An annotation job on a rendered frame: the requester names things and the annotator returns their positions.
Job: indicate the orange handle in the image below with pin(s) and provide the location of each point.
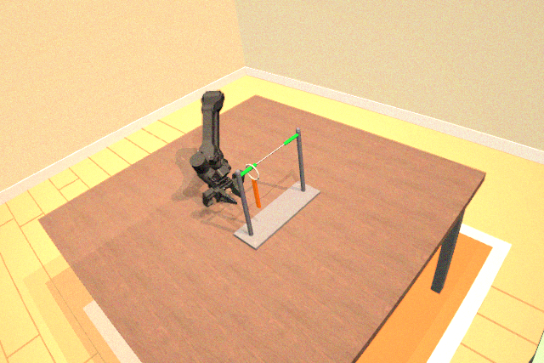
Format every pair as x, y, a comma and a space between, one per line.
254, 185

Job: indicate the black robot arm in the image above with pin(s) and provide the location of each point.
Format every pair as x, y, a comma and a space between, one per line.
209, 157

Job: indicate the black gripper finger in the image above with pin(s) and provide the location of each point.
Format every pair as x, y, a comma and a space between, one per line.
222, 196
235, 189

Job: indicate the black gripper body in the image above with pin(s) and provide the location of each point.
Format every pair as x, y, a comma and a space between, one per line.
211, 193

